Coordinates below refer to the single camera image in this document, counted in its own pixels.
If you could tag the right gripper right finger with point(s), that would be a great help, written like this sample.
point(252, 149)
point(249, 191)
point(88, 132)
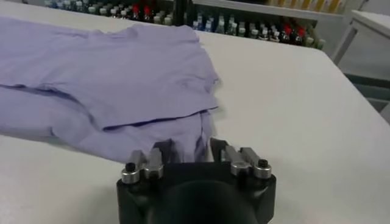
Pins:
point(237, 159)

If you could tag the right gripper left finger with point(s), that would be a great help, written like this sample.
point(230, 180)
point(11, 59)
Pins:
point(153, 162)

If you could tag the purple t-shirt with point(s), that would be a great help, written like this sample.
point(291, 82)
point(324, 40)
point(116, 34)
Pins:
point(122, 76)

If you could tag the small white label dark bottle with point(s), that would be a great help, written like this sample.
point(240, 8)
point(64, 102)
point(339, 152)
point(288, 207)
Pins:
point(275, 36)
point(123, 12)
point(114, 11)
point(263, 33)

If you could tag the small green cap dark bottle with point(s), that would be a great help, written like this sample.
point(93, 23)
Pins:
point(102, 10)
point(254, 32)
point(242, 30)
point(91, 8)

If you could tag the clear green tinted bottle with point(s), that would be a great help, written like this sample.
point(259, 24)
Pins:
point(79, 5)
point(220, 25)
point(67, 4)
point(232, 28)

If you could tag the small red cap cola bottle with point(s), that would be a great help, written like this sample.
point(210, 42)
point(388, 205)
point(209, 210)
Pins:
point(299, 37)
point(135, 11)
point(286, 35)
point(147, 12)

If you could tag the glass drink display cabinet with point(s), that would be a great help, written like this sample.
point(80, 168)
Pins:
point(179, 12)
point(259, 8)

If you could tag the white side table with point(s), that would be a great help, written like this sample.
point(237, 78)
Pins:
point(371, 21)

